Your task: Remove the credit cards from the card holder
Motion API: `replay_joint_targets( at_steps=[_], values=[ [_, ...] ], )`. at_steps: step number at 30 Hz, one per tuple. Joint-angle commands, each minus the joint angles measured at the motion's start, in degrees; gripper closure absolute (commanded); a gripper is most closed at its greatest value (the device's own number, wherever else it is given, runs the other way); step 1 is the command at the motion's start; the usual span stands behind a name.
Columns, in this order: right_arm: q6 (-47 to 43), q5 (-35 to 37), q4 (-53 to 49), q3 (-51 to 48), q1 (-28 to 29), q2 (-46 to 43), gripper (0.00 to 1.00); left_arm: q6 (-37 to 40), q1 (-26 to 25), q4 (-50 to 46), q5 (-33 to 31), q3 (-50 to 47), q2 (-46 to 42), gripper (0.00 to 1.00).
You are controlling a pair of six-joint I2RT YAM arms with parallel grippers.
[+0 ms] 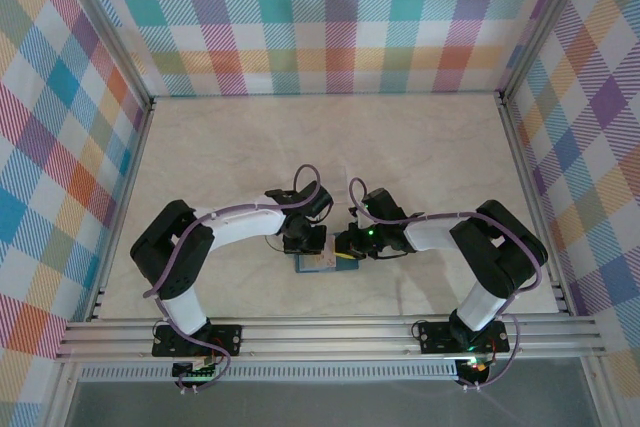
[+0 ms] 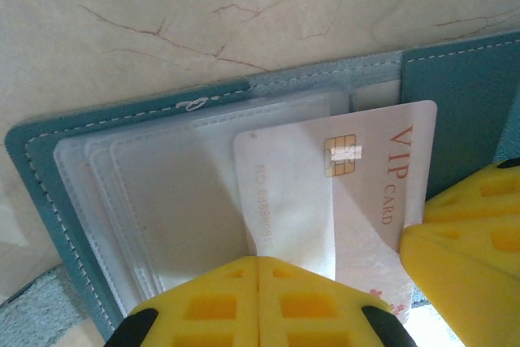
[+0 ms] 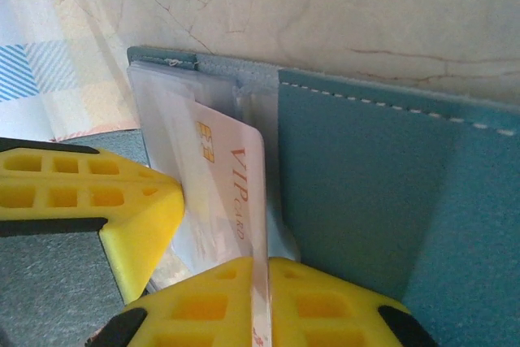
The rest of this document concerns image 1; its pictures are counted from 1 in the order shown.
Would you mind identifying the small circuit board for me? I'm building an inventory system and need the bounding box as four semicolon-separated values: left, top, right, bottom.
457;355;496;379
172;360;221;381

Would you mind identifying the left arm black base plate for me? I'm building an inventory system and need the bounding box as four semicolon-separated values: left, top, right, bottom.
152;324;243;358

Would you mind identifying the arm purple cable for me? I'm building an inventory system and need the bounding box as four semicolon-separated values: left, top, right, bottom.
143;164;321;394
348;177;549;391

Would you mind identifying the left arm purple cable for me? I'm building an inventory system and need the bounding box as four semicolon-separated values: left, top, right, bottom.
143;164;321;394

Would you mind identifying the pink white VIP card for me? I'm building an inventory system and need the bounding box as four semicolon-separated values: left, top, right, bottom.
319;234;338;271

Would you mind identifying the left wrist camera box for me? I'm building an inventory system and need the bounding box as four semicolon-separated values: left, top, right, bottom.
305;185;335;217

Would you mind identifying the long aluminium mounting rail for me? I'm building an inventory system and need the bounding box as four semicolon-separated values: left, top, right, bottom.
54;315;607;361

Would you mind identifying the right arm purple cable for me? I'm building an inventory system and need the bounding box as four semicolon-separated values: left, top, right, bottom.
348;177;549;391

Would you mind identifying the aluminium frame post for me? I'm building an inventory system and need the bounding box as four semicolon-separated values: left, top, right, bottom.
53;0;155;113
497;0;599;104

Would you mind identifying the aluminium side rail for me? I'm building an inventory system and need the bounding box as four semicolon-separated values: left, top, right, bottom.
497;91;576;317

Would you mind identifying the aluminium frame leg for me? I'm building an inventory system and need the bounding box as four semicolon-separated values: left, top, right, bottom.
582;359;615;427
44;360;84;427

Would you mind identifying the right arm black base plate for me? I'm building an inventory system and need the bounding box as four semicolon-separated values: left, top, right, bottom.
417;320;511;354

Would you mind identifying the teal leather card holder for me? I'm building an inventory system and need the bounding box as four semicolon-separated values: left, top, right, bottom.
293;252;361;275

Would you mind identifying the slotted grey cable duct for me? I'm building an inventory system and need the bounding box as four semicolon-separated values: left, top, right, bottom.
78;365;460;382

